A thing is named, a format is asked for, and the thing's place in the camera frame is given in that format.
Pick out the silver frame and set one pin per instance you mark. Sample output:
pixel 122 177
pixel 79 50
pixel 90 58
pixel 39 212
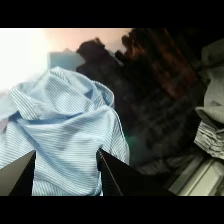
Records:
pixel 203 180

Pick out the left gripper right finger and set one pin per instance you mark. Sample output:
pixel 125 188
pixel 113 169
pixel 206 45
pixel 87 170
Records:
pixel 123 181

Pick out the blue striped shirt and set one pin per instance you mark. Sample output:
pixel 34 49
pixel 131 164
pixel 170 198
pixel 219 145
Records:
pixel 66 133

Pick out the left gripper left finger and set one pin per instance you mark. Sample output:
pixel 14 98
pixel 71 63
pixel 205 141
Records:
pixel 15 180

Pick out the grey patterned garment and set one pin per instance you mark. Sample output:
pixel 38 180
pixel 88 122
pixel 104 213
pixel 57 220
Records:
pixel 211 140

